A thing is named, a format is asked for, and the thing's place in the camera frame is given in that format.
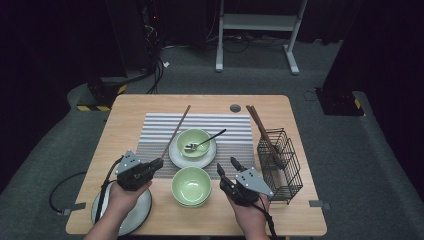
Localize person's right hand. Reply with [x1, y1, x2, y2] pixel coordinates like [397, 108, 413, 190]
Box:
[227, 195, 271, 235]

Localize green ceramic bowl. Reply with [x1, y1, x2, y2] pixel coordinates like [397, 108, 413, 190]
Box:
[174, 196, 210, 209]
[175, 128, 212, 159]
[171, 166, 213, 206]

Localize black cable bundle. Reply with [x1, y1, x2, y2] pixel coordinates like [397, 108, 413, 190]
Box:
[143, 19, 167, 95]

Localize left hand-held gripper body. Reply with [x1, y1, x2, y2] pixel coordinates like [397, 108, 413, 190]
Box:
[114, 149, 154, 192]

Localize black yellow striped stand base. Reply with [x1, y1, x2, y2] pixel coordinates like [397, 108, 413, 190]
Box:
[314, 87, 365, 117]
[77, 74, 128, 113]

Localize dark equipment rack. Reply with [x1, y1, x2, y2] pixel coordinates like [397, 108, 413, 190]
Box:
[139, 0, 162, 38]

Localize person's left hand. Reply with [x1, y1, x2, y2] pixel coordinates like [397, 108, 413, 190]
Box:
[107, 180, 153, 218]

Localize tangled floor cables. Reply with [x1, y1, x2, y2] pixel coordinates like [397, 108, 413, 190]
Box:
[206, 31, 291, 54]

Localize metal spoon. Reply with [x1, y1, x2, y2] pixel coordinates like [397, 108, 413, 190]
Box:
[184, 128, 228, 152]

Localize white plate with dark rim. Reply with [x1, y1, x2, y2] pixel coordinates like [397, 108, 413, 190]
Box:
[168, 131, 218, 169]
[90, 188, 154, 237]

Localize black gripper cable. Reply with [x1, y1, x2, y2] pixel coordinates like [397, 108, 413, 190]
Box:
[49, 155, 125, 224]
[249, 196, 278, 240]

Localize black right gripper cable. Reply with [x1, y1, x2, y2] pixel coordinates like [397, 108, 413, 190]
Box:
[249, 196, 278, 240]

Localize white metal stand frame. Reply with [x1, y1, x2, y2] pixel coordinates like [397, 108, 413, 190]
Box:
[214, 0, 309, 76]

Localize striped woven placemat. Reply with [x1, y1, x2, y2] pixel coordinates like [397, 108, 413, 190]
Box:
[130, 112, 258, 182]

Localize grey tape piece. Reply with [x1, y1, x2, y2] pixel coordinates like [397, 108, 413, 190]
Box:
[62, 202, 87, 216]
[308, 199, 332, 211]

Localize brown wooden chopstick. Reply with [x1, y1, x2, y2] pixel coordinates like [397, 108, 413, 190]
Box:
[248, 104, 283, 168]
[160, 104, 192, 160]
[247, 104, 283, 168]
[245, 105, 283, 168]

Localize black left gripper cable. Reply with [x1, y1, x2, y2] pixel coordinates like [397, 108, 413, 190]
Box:
[49, 155, 125, 224]

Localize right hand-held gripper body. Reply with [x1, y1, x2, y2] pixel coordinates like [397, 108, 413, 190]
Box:
[227, 166, 275, 207]

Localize black wire cutlery basket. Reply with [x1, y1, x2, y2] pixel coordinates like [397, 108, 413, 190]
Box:
[256, 127, 304, 206]

